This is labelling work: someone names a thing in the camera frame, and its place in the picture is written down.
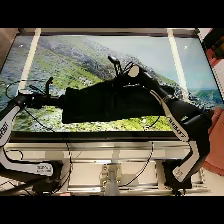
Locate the heap of clothes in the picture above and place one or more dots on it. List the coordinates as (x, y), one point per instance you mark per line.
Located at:
(216, 41)

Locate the red garment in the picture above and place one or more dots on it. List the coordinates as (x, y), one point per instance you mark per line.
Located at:
(216, 150)

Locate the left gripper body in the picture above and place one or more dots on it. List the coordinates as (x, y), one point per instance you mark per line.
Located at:
(46, 100)

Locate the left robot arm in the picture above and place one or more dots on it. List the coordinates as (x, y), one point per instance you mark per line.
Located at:
(7, 124)

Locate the silver frame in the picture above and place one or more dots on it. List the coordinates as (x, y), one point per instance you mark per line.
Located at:
(112, 181)

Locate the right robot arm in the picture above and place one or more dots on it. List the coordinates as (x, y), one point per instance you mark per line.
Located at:
(186, 116)

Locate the dark jeans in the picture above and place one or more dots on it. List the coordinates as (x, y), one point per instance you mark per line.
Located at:
(110, 101)

